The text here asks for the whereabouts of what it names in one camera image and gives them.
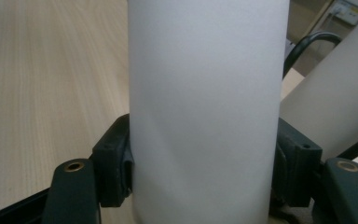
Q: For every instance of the stack of white paper cups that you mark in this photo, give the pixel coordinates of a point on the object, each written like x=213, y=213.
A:
x=329, y=102

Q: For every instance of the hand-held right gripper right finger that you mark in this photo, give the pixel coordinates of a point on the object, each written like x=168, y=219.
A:
x=295, y=168

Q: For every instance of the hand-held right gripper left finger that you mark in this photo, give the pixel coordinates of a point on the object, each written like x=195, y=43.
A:
x=113, y=165

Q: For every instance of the white yellow-labelled socket box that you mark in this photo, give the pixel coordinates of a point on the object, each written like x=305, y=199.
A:
x=348, y=11

